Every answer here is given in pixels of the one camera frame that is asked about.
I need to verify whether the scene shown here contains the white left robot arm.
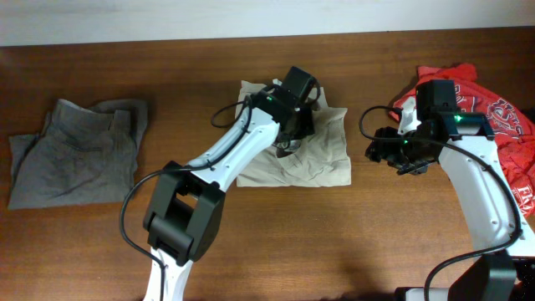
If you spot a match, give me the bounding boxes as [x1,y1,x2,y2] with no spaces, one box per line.
[142,85,312,300]

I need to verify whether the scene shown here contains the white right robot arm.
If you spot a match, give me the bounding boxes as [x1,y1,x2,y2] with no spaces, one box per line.
[365,111,534,300]

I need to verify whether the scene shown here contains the beige khaki shorts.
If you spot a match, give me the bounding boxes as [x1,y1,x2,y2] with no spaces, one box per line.
[237,89,351,187]

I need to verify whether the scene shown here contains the grey folded shorts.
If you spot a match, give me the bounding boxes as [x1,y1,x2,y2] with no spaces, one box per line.
[8,99,149,211]

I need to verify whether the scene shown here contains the red printed t-shirt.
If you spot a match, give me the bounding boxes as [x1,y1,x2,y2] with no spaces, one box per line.
[392,63,535,217]

